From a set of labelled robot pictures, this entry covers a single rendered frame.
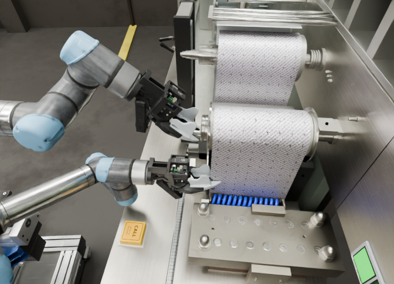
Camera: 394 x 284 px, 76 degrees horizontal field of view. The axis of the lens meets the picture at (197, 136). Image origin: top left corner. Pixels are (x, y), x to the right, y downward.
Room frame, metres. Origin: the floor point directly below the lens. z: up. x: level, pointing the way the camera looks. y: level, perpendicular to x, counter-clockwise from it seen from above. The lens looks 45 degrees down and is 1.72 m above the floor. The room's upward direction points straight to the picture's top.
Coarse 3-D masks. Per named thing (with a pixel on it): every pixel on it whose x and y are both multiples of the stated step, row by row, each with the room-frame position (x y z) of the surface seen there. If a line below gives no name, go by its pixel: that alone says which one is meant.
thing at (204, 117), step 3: (204, 114) 0.52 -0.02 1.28; (204, 117) 0.50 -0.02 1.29; (207, 117) 0.50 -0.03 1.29; (201, 120) 0.49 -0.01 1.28; (204, 120) 0.49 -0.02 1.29; (207, 120) 0.49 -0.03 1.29; (201, 123) 0.49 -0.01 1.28; (204, 123) 0.48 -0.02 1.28; (207, 123) 0.48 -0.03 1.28; (201, 126) 0.48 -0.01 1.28; (204, 126) 0.48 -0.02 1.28; (207, 126) 0.48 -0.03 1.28; (201, 129) 0.47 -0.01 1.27; (204, 129) 0.47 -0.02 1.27; (207, 129) 0.47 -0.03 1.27; (201, 132) 0.47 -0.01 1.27; (204, 132) 0.47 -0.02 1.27; (201, 135) 0.46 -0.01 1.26; (204, 135) 0.47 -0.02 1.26; (201, 138) 0.46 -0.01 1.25; (204, 138) 0.46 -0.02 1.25; (201, 141) 0.47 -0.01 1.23; (204, 141) 0.47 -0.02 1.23
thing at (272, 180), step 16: (224, 160) 0.43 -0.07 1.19; (240, 160) 0.43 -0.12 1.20; (256, 160) 0.43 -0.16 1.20; (224, 176) 0.43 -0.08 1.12; (240, 176) 0.43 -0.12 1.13; (256, 176) 0.42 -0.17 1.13; (272, 176) 0.42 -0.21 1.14; (288, 176) 0.42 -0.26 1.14; (224, 192) 0.43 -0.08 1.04; (240, 192) 0.43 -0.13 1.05; (256, 192) 0.42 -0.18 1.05; (272, 192) 0.42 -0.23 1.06
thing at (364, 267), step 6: (360, 252) 0.19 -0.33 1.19; (354, 258) 0.19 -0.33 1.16; (360, 258) 0.19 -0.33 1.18; (366, 258) 0.18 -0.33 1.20; (360, 264) 0.18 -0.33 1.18; (366, 264) 0.17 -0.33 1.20; (360, 270) 0.17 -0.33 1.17; (366, 270) 0.16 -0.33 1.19; (372, 270) 0.16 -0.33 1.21; (360, 276) 0.16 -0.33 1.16; (366, 276) 0.15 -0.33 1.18
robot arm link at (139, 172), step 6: (138, 162) 0.46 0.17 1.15; (144, 162) 0.46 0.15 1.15; (132, 168) 0.44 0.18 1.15; (138, 168) 0.44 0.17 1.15; (144, 168) 0.44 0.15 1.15; (132, 174) 0.43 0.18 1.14; (138, 174) 0.43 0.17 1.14; (144, 174) 0.43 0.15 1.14; (132, 180) 0.42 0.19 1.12; (138, 180) 0.42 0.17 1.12; (144, 180) 0.42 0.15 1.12
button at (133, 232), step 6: (126, 222) 0.39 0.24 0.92; (132, 222) 0.39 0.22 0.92; (138, 222) 0.39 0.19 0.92; (144, 222) 0.39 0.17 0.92; (126, 228) 0.37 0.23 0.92; (132, 228) 0.37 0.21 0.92; (138, 228) 0.37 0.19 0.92; (144, 228) 0.37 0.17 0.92; (126, 234) 0.35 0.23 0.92; (132, 234) 0.35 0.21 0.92; (138, 234) 0.35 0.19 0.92; (120, 240) 0.33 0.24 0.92; (126, 240) 0.33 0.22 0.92; (132, 240) 0.33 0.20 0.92; (138, 240) 0.33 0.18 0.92
